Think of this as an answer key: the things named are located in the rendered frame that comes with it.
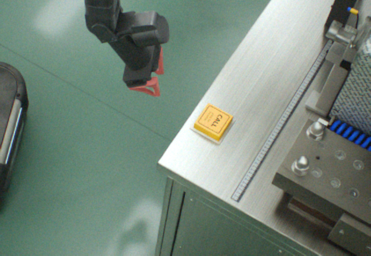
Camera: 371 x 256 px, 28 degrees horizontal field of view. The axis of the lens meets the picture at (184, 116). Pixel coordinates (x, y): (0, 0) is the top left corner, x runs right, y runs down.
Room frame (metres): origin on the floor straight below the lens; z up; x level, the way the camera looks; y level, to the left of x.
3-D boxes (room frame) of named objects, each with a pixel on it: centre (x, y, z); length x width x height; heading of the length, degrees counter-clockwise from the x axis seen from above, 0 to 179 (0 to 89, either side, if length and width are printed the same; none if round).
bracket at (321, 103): (1.01, -0.32, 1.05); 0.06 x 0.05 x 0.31; 68
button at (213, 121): (0.91, -0.07, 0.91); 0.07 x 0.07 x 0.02; 68
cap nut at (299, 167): (0.76, -0.26, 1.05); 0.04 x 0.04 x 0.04
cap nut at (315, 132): (0.85, -0.29, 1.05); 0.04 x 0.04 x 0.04
